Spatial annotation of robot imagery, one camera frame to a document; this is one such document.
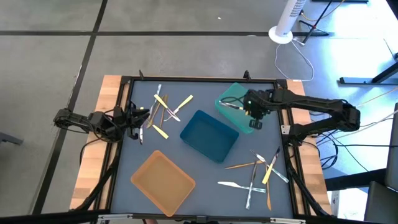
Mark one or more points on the teal green plastic bin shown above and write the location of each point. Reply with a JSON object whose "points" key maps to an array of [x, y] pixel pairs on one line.
{"points": [[231, 93]]}

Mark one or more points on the black desk base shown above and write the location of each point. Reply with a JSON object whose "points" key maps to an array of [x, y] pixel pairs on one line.
{"points": [[354, 81]]}

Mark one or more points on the silver arm base bracket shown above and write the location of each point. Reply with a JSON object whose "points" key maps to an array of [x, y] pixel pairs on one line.
{"points": [[285, 129]]}

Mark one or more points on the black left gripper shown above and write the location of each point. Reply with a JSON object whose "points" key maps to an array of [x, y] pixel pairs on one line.
{"points": [[124, 121]]}

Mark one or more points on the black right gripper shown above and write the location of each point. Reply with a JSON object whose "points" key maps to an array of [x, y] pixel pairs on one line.
{"points": [[259, 102]]}

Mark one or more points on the black frame clamp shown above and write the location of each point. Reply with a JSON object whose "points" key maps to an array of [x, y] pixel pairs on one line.
{"points": [[141, 75], [247, 75]]}

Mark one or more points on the black floor beam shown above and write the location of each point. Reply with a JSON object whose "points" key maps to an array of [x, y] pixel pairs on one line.
{"points": [[351, 180]]}

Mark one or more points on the black tripod stand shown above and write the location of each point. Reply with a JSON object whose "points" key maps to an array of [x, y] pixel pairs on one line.
{"points": [[317, 21]]}

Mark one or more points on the silver aluminium extrusion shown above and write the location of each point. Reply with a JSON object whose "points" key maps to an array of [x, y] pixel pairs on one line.
{"points": [[115, 216], [287, 221]]}

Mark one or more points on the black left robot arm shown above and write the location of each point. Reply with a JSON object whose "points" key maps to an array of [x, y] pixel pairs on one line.
{"points": [[74, 119]]}

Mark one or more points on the orange plastic bin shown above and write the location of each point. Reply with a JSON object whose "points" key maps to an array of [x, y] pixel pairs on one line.
{"points": [[161, 183]]}

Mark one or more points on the grey cabinet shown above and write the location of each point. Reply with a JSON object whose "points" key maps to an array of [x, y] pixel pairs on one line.
{"points": [[381, 202]]}

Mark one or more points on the dark blue plastic bin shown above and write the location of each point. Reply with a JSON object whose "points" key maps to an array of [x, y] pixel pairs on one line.
{"points": [[208, 137]]}

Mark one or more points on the grey furniture foot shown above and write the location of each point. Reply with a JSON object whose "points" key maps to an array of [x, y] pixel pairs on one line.
{"points": [[9, 138]]}

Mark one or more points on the grey-blue table mat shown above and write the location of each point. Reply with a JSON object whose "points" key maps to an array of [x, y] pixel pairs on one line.
{"points": [[202, 199]]}

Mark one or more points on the white tower fan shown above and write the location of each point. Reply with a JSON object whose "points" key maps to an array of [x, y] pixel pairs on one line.
{"points": [[287, 18]]}

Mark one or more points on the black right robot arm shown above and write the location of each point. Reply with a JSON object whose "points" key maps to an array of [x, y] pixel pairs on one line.
{"points": [[320, 104]]}

